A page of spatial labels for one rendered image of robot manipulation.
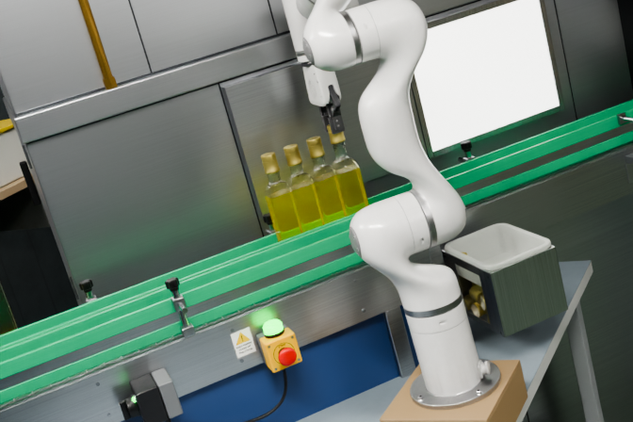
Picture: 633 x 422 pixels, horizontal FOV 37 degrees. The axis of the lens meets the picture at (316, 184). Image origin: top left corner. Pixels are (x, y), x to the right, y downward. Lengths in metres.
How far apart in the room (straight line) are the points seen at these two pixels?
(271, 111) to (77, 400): 0.80
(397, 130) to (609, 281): 1.30
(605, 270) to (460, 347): 1.05
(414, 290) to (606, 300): 1.15
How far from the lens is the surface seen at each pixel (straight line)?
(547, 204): 2.44
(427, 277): 1.84
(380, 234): 1.78
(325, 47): 1.66
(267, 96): 2.26
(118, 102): 2.19
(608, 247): 2.86
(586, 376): 2.75
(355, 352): 2.20
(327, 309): 2.11
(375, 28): 1.68
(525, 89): 2.58
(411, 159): 1.76
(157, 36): 2.22
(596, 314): 2.89
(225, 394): 2.12
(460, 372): 1.92
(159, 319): 2.03
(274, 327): 2.02
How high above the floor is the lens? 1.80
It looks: 15 degrees down
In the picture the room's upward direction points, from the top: 15 degrees counter-clockwise
